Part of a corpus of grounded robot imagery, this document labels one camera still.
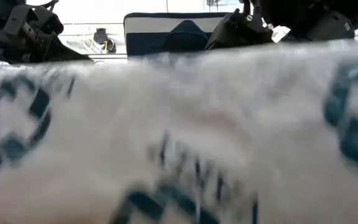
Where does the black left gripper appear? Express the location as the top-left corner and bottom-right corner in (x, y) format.
(0, 0), (94, 65)

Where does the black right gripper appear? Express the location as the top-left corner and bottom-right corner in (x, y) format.
(204, 0), (356, 51)

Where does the white cloth with teal print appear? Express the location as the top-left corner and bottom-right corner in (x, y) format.
(0, 23), (358, 224)

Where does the navy white striped fabric basket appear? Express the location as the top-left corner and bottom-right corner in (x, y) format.
(123, 11), (230, 58)

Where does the black overhead camera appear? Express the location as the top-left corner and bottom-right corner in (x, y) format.
(92, 27), (118, 55)

